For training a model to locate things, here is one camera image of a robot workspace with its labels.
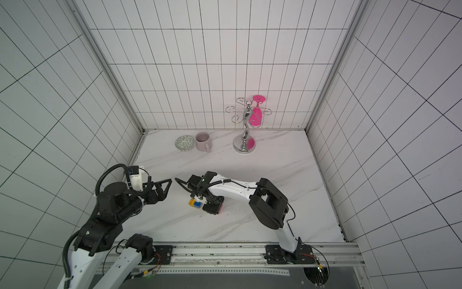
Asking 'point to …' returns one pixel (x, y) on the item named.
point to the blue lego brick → (198, 205)
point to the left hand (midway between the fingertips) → (162, 186)
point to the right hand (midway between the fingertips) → (216, 202)
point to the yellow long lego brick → (191, 202)
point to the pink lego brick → (221, 209)
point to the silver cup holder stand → (245, 143)
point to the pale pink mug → (203, 141)
